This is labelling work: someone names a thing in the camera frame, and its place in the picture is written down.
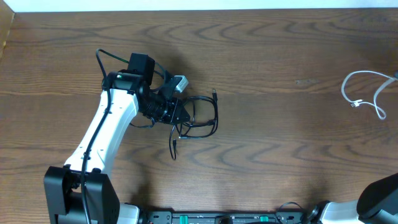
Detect thin black USB cable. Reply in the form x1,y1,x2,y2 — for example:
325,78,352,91
169,96,200,161

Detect thick black USB cable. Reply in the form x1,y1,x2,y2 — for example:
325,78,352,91
178,88,219,140

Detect white USB cable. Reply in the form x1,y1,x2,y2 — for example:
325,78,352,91
341,70,398,121

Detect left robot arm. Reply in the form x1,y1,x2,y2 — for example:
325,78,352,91
44,53,190,223

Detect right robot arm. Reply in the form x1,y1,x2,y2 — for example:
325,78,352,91
305,174,397,224

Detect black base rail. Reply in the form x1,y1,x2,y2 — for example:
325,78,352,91
137,207,311,224

